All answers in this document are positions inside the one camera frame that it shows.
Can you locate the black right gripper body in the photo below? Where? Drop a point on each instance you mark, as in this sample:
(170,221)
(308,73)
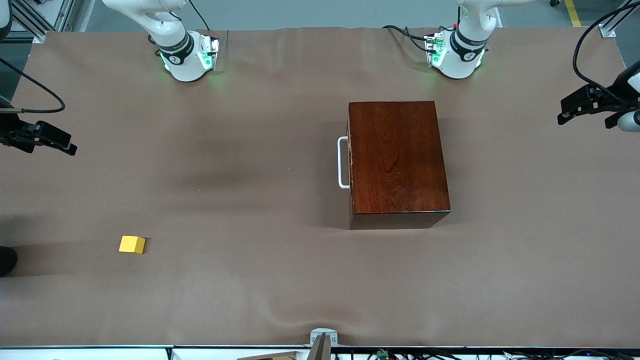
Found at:
(10,133)

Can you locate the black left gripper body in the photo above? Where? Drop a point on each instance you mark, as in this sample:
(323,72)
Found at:
(613,99)

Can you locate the yellow block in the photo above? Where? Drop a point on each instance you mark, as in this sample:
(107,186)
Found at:
(131,244)

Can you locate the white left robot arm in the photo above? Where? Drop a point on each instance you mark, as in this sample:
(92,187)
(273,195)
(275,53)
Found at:
(462,55)

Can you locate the dark wooden drawer cabinet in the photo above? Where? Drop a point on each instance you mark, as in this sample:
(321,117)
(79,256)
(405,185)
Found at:
(400,160)

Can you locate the yellow floor tape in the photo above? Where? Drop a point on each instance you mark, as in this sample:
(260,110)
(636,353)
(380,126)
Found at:
(573,12)

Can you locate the black round object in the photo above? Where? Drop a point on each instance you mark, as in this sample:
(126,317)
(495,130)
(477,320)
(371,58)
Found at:
(7,261)

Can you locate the brown table cover sheet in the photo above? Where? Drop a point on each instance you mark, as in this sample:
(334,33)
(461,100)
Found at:
(200,300)

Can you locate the brown cardboard piece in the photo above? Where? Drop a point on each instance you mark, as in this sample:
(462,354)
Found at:
(275,356)

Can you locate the aluminium frame profile with bracket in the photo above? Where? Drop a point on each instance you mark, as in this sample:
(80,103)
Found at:
(617,17)

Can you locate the slanted aluminium frame profile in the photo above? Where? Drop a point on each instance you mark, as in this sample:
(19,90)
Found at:
(30,22)

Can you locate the upright aluminium frame profile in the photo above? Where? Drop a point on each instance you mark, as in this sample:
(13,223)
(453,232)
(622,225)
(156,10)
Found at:
(64,15)

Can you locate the metal clamp bracket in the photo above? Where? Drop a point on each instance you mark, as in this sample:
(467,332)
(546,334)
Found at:
(324,334)

